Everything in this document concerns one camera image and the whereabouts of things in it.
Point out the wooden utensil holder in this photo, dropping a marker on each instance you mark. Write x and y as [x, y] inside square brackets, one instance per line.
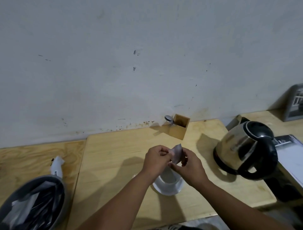
[178, 129]

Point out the person's right thumb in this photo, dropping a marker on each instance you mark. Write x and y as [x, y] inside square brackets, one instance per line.
[175, 167]

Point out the pile of sachets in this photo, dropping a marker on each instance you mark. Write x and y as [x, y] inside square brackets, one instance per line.
[30, 208]

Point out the grey bowl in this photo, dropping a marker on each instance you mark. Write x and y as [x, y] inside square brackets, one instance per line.
[60, 201]

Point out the white cup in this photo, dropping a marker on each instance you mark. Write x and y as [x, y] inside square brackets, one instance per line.
[168, 183]

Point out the person's left hand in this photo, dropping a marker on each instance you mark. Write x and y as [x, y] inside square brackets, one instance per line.
[155, 162]

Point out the stainless steel electric kettle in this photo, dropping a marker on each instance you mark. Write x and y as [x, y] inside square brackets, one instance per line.
[241, 147]

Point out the white packet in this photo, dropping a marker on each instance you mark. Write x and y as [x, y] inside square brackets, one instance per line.
[57, 167]

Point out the person's left forearm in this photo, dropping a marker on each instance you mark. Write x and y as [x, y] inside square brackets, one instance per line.
[120, 206]

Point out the grey framed picture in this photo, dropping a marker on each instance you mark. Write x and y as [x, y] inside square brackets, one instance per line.
[294, 104]

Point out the person's left thumb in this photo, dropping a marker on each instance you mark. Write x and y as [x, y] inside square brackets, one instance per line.
[168, 156]

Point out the small grey sachet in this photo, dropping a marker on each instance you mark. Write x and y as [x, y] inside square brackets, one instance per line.
[177, 154]

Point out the metal spoon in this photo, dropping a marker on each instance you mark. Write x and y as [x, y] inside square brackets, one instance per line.
[168, 118]

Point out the black and white cardboard box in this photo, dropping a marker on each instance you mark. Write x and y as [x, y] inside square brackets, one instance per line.
[290, 163]

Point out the person's right hand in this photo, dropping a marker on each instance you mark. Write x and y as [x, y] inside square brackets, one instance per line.
[193, 170]

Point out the person's right forearm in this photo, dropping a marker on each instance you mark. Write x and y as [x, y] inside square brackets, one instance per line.
[234, 208]

